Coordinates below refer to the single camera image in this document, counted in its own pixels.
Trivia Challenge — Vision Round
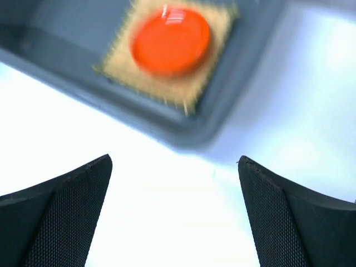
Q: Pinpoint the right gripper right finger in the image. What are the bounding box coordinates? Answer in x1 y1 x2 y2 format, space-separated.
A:
238 156 355 266

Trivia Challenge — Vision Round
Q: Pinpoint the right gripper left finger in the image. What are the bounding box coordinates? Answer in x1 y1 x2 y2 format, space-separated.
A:
1 155 112 267

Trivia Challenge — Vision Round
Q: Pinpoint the woven bamboo mat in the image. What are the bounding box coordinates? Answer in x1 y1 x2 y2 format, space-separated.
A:
94 1 239 113

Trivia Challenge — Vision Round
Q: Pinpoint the orange plastic plate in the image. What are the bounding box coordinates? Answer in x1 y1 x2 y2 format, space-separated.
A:
130 4 211 77

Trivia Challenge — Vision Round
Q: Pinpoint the grey plastic bin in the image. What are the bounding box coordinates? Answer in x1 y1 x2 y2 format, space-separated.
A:
1 1 286 149

